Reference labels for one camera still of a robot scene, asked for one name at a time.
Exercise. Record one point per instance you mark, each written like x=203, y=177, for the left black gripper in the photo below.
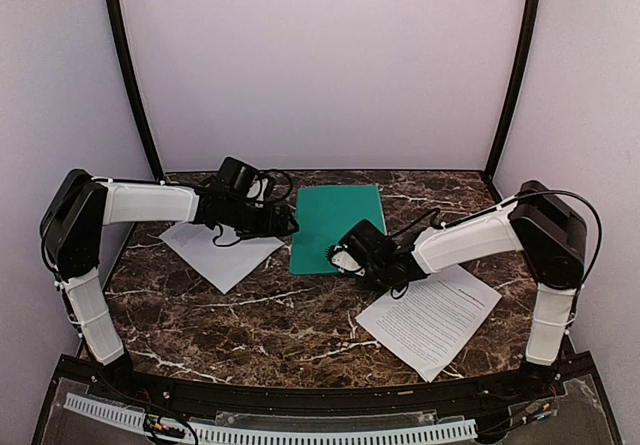
x=279, y=220

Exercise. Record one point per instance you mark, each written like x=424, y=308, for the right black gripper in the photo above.
x=350, y=238

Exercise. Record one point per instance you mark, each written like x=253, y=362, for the green plastic folder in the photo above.
x=325, y=214

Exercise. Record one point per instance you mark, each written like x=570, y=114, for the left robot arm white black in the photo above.
x=71, y=230

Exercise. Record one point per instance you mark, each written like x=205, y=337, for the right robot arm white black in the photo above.
x=535, y=222

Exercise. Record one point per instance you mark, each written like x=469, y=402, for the left white paper sheet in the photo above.
x=216, y=255

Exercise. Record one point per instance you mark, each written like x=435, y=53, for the right printed paper sheet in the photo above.
x=435, y=318

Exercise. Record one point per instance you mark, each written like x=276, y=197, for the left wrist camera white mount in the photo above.
x=243, y=180

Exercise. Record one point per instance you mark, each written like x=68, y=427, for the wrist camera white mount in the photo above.
x=352, y=252
x=243, y=180

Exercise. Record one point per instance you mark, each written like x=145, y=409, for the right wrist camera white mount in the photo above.
x=352, y=252

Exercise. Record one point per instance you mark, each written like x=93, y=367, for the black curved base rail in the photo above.
x=477, y=397

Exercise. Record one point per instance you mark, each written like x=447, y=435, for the white slotted cable duct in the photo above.
x=244, y=428

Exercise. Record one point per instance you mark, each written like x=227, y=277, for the left black frame post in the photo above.
x=131, y=84

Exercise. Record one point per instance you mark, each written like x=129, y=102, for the black frame post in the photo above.
x=131, y=84
x=521, y=55

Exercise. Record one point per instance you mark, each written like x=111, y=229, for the right black frame post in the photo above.
x=521, y=55

